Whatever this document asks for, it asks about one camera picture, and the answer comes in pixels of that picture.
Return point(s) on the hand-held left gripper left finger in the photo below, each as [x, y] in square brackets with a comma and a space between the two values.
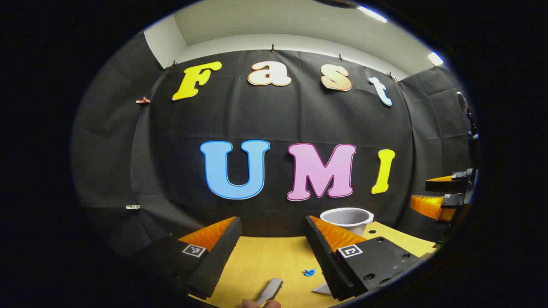
[218, 256]

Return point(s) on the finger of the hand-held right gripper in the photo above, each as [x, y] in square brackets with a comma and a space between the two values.
[445, 185]
[432, 207]

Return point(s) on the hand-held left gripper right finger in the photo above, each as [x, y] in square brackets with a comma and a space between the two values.
[325, 256]

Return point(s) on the dark blue paper scrap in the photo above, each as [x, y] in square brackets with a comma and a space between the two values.
[309, 272]

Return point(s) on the grey dustpan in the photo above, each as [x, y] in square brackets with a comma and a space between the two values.
[323, 290]

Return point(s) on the grey ribbed garbage bin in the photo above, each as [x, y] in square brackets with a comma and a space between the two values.
[346, 217]

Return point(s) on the small grey broom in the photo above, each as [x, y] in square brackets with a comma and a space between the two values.
[270, 290]

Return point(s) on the yellow wooden desktop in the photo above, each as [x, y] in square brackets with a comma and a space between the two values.
[265, 261]

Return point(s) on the square ceiling light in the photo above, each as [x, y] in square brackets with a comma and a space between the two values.
[436, 58]

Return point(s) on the black backdrop cloth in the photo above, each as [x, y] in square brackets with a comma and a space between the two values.
[274, 115]

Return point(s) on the long ceiling light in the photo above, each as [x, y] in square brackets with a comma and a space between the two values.
[371, 13]

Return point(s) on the red cloth clip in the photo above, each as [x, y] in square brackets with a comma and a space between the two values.
[143, 101]

